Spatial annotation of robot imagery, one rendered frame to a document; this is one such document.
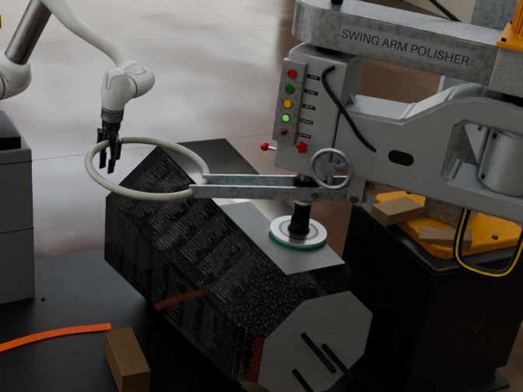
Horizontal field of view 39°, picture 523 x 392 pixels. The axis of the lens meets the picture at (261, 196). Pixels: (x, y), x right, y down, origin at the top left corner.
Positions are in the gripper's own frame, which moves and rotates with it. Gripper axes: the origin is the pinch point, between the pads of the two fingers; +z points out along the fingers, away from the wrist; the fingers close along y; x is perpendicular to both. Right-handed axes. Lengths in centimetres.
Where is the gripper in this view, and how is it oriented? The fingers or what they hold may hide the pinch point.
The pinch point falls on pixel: (107, 163)
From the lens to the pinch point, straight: 313.5
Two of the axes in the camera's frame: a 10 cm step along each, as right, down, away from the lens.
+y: 7.7, 4.4, -4.6
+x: 6.1, -2.8, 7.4
